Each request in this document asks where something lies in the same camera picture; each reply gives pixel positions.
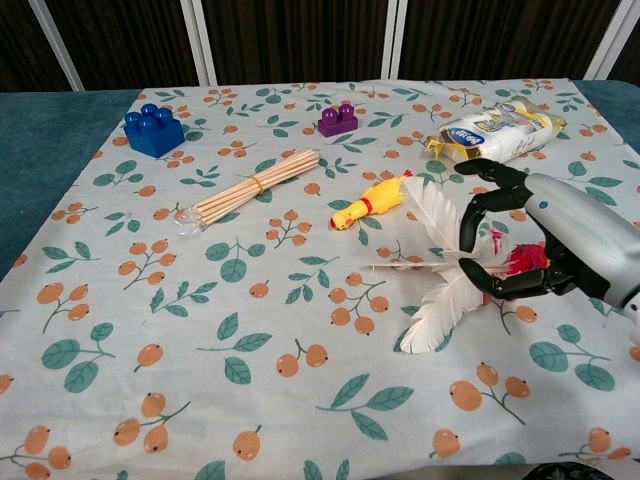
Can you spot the bundle of wooden sticks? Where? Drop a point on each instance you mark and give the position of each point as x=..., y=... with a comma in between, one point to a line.
x=255, y=185

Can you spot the yellow rubber chicken toy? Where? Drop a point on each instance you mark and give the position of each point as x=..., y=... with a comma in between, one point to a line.
x=372, y=202

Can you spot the white folding screen frame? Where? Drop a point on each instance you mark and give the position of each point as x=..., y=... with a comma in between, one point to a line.
x=210, y=40

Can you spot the dark robot base part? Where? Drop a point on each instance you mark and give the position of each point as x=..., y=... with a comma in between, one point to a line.
x=567, y=472

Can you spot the floral fruit print tablecloth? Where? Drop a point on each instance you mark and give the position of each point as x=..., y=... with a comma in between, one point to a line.
x=280, y=310

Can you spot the white snack package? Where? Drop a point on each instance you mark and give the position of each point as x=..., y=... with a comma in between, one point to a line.
x=495, y=132

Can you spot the blue toy building block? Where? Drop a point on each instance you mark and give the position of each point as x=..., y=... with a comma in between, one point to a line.
x=153, y=129

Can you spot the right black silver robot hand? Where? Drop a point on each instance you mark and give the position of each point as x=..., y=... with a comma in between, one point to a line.
x=565, y=220

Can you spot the purple toy building block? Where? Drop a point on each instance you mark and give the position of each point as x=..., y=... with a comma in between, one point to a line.
x=339, y=120

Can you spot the clear plastic piece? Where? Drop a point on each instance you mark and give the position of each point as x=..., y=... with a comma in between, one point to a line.
x=189, y=222

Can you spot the white feather shuttlecock red base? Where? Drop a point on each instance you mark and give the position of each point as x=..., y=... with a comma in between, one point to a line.
x=440, y=260

